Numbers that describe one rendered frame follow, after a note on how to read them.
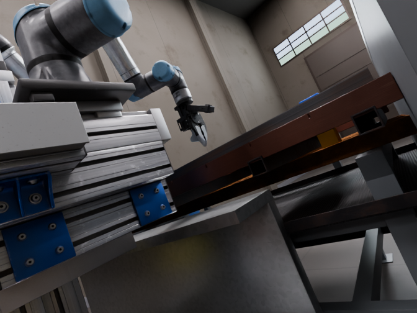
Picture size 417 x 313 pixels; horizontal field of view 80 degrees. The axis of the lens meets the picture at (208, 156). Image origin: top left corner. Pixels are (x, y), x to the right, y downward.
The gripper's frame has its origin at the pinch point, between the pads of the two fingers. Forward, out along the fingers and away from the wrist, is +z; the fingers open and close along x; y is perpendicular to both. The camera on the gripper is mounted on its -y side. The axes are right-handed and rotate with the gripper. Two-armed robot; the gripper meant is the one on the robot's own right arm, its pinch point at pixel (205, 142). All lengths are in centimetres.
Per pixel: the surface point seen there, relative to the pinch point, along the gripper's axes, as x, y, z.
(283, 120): 13.2, -36.8, 7.6
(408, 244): 13, -51, 47
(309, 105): 13.3, -44.6, 7.3
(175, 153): -262, 254, -59
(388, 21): 52, -62, 8
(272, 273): 22, -19, 46
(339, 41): -792, -43, -223
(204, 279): 22, 8, 46
